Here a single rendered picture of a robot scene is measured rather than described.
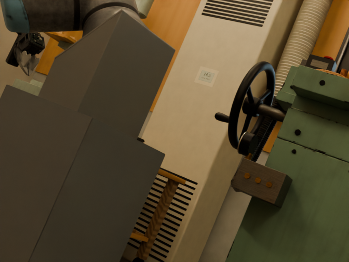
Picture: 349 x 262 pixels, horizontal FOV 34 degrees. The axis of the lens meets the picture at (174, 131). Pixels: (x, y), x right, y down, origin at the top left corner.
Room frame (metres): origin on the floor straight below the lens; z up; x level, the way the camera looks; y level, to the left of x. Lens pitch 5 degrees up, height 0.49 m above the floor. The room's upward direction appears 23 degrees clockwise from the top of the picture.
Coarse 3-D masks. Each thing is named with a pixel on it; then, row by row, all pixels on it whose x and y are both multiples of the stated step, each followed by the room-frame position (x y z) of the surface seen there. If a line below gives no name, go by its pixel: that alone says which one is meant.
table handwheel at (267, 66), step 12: (252, 72) 1.64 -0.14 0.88; (240, 84) 1.64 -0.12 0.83; (240, 96) 1.63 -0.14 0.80; (252, 96) 1.70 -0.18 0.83; (264, 96) 1.80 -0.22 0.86; (240, 108) 1.64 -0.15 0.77; (252, 108) 1.73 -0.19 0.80; (264, 108) 1.72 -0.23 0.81; (276, 108) 1.71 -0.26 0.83; (276, 120) 1.72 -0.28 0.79; (228, 132) 1.69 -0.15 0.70; (252, 132) 1.85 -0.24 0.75
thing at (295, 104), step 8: (296, 96) 1.50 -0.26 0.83; (296, 104) 1.49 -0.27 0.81; (304, 104) 1.49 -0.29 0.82; (312, 104) 1.48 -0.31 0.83; (320, 104) 1.47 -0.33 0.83; (328, 104) 1.46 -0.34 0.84; (312, 112) 1.47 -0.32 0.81; (320, 112) 1.46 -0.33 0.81; (328, 112) 1.46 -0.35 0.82; (336, 112) 1.45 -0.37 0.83; (344, 112) 1.44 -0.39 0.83; (336, 120) 1.44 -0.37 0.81; (344, 120) 1.43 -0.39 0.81
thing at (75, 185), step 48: (0, 144) 1.31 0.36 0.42; (48, 144) 1.23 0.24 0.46; (96, 144) 1.21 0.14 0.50; (144, 144) 1.34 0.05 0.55; (0, 192) 1.27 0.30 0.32; (48, 192) 1.19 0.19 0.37; (96, 192) 1.27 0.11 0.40; (144, 192) 1.41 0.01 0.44; (0, 240) 1.23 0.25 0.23; (48, 240) 1.20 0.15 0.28; (96, 240) 1.32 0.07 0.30
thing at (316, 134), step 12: (288, 108) 1.48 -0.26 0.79; (288, 120) 1.48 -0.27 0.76; (300, 120) 1.46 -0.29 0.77; (312, 120) 1.45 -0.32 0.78; (324, 120) 1.44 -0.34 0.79; (288, 132) 1.47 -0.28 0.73; (300, 132) 1.45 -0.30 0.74; (312, 132) 1.44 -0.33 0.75; (324, 132) 1.43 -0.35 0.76; (336, 132) 1.42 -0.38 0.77; (348, 132) 1.41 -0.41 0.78; (300, 144) 1.45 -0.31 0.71; (312, 144) 1.44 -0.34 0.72; (324, 144) 1.43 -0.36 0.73; (336, 144) 1.41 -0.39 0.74; (348, 144) 1.40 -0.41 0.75; (336, 156) 1.41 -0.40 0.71; (348, 156) 1.40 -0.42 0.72
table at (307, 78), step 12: (300, 72) 1.43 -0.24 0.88; (312, 72) 1.41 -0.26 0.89; (324, 72) 1.40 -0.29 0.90; (300, 84) 1.42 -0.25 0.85; (312, 84) 1.41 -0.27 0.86; (324, 84) 1.39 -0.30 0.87; (336, 84) 1.38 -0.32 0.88; (348, 84) 1.37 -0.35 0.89; (276, 96) 1.66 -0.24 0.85; (288, 96) 1.65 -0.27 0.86; (312, 96) 1.45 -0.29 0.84; (324, 96) 1.40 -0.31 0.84; (336, 96) 1.38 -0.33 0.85; (348, 96) 1.36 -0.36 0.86; (348, 108) 1.41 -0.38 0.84
